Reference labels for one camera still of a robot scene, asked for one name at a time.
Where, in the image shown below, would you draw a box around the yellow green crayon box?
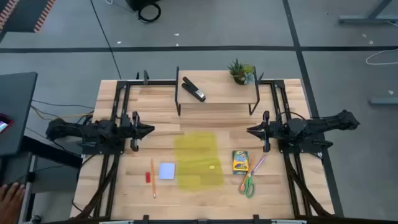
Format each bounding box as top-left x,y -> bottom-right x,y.
232,150 -> 249,175

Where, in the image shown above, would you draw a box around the thin black floor cable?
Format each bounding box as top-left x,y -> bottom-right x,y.
90,0 -> 122,80

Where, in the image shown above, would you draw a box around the black metal table frame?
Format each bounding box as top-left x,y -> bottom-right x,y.
70,79 -> 335,224

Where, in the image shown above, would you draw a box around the person's hand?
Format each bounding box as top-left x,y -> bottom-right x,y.
0,182 -> 25,224

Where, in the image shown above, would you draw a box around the orange marker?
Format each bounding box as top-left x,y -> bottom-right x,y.
239,155 -> 256,192

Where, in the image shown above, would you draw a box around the dark grey side desk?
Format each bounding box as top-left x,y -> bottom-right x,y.
0,72 -> 39,156

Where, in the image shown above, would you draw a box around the coiled black cable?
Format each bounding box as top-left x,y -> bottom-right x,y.
137,2 -> 162,24

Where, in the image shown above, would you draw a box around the black mat with striped edge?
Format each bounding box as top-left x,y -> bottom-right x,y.
0,0 -> 57,34

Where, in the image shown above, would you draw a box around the black desk leg beam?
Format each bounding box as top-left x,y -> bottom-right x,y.
20,135 -> 83,169

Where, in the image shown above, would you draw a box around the black desk cable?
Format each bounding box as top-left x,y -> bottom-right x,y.
32,99 -> 94,110

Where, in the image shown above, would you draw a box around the yellow wooden pencil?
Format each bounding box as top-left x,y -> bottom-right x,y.
150,157 -> 157,199

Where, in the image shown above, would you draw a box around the wooden shelf riser black legs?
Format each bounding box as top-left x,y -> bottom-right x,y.
174,66 -> 261,116

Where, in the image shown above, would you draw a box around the green handled scissors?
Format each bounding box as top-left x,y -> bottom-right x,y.
238,161 -> 256,199

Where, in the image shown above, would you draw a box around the phone in red case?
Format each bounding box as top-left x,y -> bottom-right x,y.
0,113 -> 15,134

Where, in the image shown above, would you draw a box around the black stapler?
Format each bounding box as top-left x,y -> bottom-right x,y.
181,76 -> 206,103

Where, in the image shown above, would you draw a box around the white floor cable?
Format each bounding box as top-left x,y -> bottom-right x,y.
365,48 -> 398,66

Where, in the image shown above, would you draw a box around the grey table leg base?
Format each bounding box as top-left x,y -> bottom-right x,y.
338,0 -> 398,26

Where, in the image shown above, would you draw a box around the grey metal floor bar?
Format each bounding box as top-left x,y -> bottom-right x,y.
369,96 -> 398,106

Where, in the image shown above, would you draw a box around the potted succulent plant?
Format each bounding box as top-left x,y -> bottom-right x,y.
227,58 -> 256,85

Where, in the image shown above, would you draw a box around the yellow cable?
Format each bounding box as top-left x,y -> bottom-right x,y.
30,105 -> 94,121

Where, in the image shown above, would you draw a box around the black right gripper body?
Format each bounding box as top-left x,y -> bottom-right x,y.
262,111 -> 283,152

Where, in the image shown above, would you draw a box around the purple pen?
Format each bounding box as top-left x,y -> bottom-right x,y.
251,154 -> 268,175

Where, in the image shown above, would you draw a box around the white sticky note pad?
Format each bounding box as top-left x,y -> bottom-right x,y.
159,162 -> 176,180

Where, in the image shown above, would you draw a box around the yellow translucent pencil case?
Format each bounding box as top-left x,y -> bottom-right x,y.
173,131 -> 224,192

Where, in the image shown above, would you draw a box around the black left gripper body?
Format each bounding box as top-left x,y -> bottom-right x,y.
119,111 -> 141,152

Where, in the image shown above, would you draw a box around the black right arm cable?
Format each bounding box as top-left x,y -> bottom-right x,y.
277,111 -> 307,124

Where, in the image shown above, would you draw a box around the black box on floor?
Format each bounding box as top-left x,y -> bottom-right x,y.
126,0 -> 161,12

